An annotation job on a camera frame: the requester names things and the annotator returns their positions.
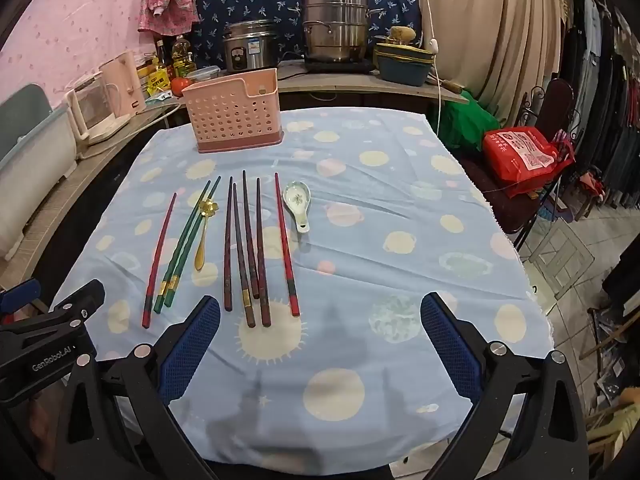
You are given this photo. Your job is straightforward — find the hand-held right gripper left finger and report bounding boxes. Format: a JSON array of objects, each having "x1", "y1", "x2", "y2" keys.
[{"x1": 65, "y1": 295, "x2": 223, "y2": 480}]

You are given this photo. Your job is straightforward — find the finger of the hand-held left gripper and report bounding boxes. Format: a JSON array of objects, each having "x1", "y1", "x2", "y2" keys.
[
  {"x1": 0, "y1": 279, "x2": 107, "y2": 357},
  {"x1": 0, "y1": 280, "x2": 42, "y2": 316}
]

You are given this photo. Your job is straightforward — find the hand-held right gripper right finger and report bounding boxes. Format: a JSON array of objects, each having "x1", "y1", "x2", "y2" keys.
[{"x1": 420, "y1": 291, "x2": 588, "y2": 480}]

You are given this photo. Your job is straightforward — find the red chopstick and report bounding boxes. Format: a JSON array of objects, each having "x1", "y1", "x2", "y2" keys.
[
  {"x1": 274, "y1": 173, "x2": 301, "y2": 317},
  {"x1": 141, "y1": 192, "x2": 178, "y2": 330}
]

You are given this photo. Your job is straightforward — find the green chopstick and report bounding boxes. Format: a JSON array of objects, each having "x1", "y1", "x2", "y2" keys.
[
  {"x1": 153, "y1": 180, "x2": 212, "y2": 315},
  {"x1": 164, "y1": 176, "x2": 222, "y2": 309}
]

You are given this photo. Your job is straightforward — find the dark brown chopstick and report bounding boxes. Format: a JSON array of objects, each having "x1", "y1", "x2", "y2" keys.
[
  {"x1": 256, "y1": 177, "x2": 272, "y2": 327},
  {"x1": 242, "y1": 170, "x2": 261, "y2": 300},
  {"x1": 224, "y1": 176, "x2": 234, "y2": 312},
  {"x1": 232, "y1": 183, "x2": 256, "y2": 328}
]

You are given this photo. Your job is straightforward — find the pink perforated utensil holder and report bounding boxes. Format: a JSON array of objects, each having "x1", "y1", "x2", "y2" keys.
[{"x1": 181, "y1": 67, "x2": 285, "y2": 154}]

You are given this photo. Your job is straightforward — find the gold flower-head spoon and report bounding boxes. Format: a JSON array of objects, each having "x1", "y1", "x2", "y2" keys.
[{"x1": 194, "y1": 199, "x2": 219, "y2": 272}]

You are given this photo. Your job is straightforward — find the blue dotted tablecloth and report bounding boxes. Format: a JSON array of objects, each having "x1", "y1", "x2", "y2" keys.
[{"x1": 50, "y1": 106, "x2": 553, "y2": 463}]

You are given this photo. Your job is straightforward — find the white plastic dish cabinet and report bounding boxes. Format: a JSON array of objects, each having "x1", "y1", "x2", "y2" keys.
[{"x1": 0, "y1": 84, "x2": 78, "y2": 261}]

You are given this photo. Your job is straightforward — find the white glass kettle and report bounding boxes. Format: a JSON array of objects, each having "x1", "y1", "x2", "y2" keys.
[{"x1": 66, "y1": 72, "x2": 133, "y2": 147}]

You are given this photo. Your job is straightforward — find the white ceramic soup spoon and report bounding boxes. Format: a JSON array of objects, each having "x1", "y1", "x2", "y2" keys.
[{"x1": 282, "y1": 183, "x2": 311, "y2": 234}]

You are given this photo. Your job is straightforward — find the red plastic bag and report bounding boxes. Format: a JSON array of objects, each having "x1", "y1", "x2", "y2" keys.
[{"x1": 481, "y1": 127, "x2": 576, "y2": 198}]

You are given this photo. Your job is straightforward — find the pink electric kettle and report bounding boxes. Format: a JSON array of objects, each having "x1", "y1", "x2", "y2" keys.
[{"x1": 99, "y1": 51, "x2": 147, "y2": 116}]

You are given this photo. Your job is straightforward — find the green plastic bag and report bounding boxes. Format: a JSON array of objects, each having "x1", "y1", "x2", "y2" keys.
[{"x1": 440, "y1": 89, "x2": 501, "y2": 153}]

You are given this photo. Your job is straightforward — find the yellow cooking oil bottle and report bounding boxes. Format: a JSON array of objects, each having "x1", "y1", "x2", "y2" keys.
[{"x1": 171, "y1": 36, "x2": 193, "y2": 78}]

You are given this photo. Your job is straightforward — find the dark metal chair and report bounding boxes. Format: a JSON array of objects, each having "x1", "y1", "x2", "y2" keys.
[{"x1": 457, "y1": 78, "x2": 586, "y2": 251}]

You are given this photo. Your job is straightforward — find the row of hanging clothes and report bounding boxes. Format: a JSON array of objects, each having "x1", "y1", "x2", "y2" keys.
[{"x1": 555, "y1": 0, "x2": 640, "y2": 221}]

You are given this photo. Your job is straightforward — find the stacked teal and yellow pots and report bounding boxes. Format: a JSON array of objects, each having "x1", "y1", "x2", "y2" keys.
[{"x1": 373, "y1": 42, "x2": 435, "y2": 87}]

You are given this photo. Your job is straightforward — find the steel rice cooker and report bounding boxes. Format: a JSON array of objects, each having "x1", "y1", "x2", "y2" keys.
[{"x1": 222, "y1": 20, "x2": 281, "y2": 73}]

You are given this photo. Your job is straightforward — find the black induction cooker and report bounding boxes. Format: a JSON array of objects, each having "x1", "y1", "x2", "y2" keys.
[{"x1": 304, "y1": 57, "x2": 376, "y2": 73}]

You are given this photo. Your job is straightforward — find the beige curtain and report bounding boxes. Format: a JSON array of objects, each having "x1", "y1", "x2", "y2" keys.
[{"x1": 417, "y1": 0, "x2": 566, "y2": 121}]

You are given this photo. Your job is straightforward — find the steel steamer pot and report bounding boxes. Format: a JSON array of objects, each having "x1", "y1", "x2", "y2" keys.
[{"x1": 300, "y1": 0, "x2": 386, "y2": 62}]

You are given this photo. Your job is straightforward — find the blue leaf-print cloth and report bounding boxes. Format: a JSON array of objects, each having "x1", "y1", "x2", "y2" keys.
[{"x1": 194, "y1": 0, "x2": 421, "y2": 68}]

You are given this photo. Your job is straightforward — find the pink dotted wall sheet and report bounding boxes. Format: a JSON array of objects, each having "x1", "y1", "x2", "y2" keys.
[{"x1": 0, "y1": 0, "x2": 156, "y2": 126}]

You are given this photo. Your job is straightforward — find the white cable with switch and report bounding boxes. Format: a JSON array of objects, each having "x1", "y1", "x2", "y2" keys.
[{"x1": 417, "y1": 0, "x2": 446, "y2": 136}]

